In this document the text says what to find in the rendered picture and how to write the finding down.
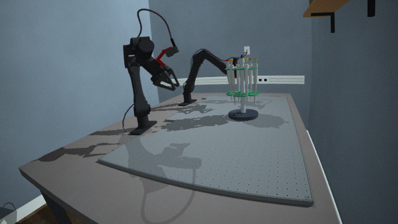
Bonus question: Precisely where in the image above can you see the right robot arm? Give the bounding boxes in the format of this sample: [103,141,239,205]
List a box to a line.
[123,36,179,135]

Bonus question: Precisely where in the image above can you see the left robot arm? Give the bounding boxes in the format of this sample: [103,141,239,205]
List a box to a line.
[178,50,227,106]

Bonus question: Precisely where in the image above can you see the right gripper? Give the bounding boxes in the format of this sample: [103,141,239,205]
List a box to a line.
[144,47,180,91]

